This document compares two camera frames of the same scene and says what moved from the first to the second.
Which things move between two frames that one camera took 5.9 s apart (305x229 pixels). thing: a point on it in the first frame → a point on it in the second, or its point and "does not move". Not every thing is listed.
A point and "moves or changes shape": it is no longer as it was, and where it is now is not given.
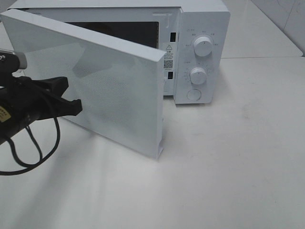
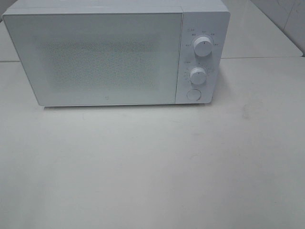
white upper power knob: x=203 y=46 does not move
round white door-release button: x=194 y=94 does not move
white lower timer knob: x=198 y=75 does not move
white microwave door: x=121 y=86 moves or changes shape
